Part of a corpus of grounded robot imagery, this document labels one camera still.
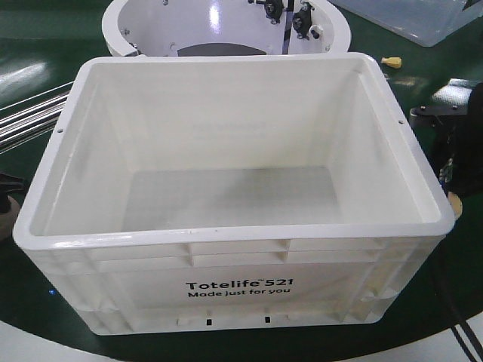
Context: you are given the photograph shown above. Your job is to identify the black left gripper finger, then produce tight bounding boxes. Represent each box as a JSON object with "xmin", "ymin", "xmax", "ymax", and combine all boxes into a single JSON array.
[{"xmin": 0, "ymin": 173, "xmax": 25, "ymax": 193}]

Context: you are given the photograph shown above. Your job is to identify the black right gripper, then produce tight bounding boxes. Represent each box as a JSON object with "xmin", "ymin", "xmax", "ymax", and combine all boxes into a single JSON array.
[{"xmin": 410, "ymin": 82, "xmax": 482, "ymax": 196}]

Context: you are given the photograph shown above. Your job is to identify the yellow plush toy green trim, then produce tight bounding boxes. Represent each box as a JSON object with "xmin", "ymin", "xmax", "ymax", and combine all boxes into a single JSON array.
[{"xmin": 448, "ymin": 192, "xmax": 463, "ymax": 220}]

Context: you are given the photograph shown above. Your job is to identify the white plastic Totelife crate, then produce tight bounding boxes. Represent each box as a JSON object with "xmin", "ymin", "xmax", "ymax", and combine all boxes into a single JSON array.
[{"xmin": 13, "ymin": 53, "xmax": 454, "ymax": 336}]

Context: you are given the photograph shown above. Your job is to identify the pink plush ball toy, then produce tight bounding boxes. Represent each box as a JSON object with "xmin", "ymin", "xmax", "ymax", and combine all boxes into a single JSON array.
[{"xmin": 0, "ymin": 196, "xmax": 20, "ymax": 241}]

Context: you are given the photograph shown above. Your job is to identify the shiny metal rods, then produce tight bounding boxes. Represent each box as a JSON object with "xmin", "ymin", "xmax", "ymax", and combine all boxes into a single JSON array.
[{"xmin": 1, "ymin": 81, "xmax": 73, "ymax": 153}]

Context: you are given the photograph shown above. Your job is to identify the small yellow toy piece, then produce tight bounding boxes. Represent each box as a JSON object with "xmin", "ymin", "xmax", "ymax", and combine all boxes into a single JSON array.
[{"xmin": 380, "ymin": 57, "xmax": 402, "ymax": 69}]

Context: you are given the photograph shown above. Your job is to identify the clear plastic storage bin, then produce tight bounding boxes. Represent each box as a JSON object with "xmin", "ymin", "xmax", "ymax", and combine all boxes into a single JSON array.
[{"xmin": 332, "ymin": 0, "xmax": 482, "ymax": 48}]

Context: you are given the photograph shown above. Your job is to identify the white round machine housing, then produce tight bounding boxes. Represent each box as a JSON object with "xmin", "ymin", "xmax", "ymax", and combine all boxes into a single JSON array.
[{"xmin": 101, "ymin": 1, "xmax": 352, "ymax": 57}]

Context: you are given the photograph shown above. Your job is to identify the black cable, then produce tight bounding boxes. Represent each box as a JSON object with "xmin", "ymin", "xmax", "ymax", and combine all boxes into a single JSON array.
[{"xmin": 433, "ymin": 241, "xmax": 483, "ymax": 362}]

